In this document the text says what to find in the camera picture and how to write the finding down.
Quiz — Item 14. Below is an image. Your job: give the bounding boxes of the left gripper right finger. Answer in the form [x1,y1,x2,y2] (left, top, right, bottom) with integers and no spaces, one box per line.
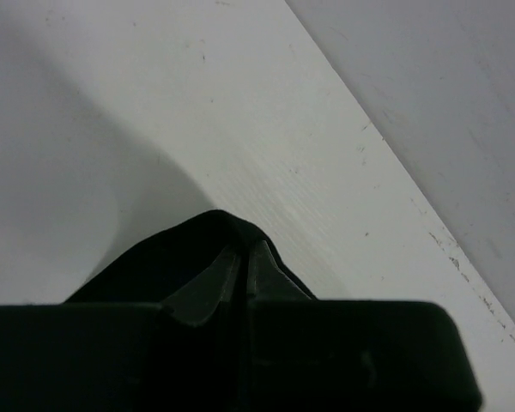
[246,240,313,309]

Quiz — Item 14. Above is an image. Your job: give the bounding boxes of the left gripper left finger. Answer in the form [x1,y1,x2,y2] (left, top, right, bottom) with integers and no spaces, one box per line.
[167,248,240,326]

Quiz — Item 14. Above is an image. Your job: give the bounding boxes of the black t shirt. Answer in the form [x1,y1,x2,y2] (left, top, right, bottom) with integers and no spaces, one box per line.
[70,210,314,411]

